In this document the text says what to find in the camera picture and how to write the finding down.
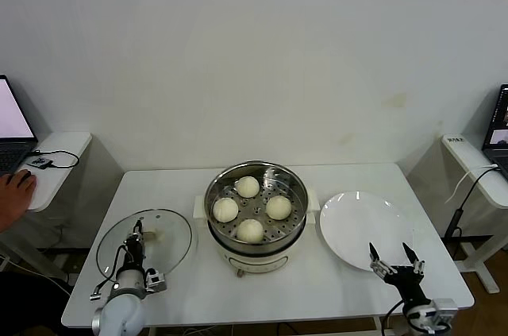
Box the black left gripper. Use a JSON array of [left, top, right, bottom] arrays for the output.
[[123, 219, 146, 269]]

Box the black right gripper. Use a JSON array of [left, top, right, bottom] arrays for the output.
[[369, 241, 432, 307]]

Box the round glass pot lid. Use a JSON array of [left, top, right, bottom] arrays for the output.
[[96, 209, 194, 282]]

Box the white steamed baozi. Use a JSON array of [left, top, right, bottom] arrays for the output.
[[264, 195, 294, 220], [237, 176, 262, 199], [213, 197, 240, 222], [237, 218, 265, 244]]

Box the perforated stainless steamer basket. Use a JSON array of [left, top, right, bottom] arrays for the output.
[[205, 160, 310, 253]]

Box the person's bare hand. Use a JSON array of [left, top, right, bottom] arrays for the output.
[[0, 171, 39, 233]]

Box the round white plate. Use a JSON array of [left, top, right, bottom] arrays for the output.
[[319, 191, 416, 272]]

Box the white side desk rounded corner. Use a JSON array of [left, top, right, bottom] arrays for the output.
[[0, 131, 95, 293]]

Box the cream electric cooker pot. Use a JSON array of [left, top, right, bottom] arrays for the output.
[[193, 187, 321, 278]]

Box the small black usb hub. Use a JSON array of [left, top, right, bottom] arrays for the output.
[[27, 156, 55, 170]]

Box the white side desk with label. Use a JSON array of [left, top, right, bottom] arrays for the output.
[[443, 135, 508, 295]]

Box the black laptop with slim bezel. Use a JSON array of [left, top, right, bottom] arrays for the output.
[[0, 75, 40, 176]]

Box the black laptop with dark screen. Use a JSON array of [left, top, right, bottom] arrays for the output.
[[482, 84, 508, 178]]

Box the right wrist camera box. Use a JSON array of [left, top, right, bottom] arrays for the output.
[[430, 298, 458, 325]]

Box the black cable with adapter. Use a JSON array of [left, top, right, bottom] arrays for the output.
[[446, 168, 500, 240]]

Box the white flat cable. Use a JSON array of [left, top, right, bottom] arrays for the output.
[[444, 166, 499, 206]]

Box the thin black hub cable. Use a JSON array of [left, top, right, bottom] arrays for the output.
[[31, 149, 80, 170]]

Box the thin white floor cable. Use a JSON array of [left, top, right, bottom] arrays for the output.
[[0, 254, 72, 295]]

